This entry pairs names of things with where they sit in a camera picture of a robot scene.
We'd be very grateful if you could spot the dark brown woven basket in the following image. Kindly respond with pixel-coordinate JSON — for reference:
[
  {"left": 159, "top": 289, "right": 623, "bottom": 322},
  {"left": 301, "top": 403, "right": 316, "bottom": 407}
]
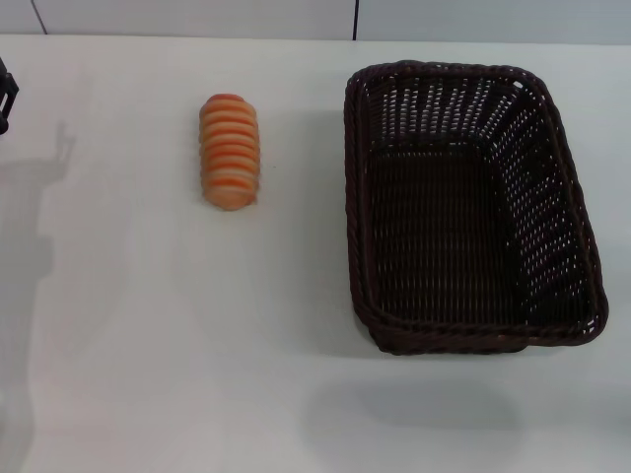
[{"left": 342, "top": 59, "right": 610, "bottom": 356}]

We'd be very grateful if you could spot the orange striped bread loaf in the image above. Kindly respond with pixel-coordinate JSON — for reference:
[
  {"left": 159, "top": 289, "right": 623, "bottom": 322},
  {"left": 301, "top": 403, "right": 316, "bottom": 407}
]
[{"left": 198, "top": 93, "right": 261, "bottom": 213}]

